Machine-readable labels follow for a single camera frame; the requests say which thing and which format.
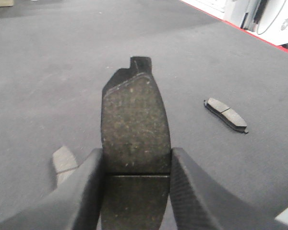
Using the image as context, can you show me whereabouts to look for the white conveyor side rail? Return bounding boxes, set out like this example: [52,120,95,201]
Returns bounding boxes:
[184,0,288,52]

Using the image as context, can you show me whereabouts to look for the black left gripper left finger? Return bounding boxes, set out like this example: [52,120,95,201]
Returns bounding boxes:
[0,149,103,230]

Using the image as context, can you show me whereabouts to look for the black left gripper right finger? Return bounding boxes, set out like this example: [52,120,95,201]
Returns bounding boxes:
[170,148,288,230]

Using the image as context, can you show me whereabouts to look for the cardboard box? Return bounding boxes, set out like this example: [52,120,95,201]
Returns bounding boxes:
[0,0,14,7]

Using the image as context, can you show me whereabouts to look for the dark brake pad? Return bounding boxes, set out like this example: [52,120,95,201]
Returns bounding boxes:
[52,146,79,187]
[204,97,248,134]
[100,56,171,230]

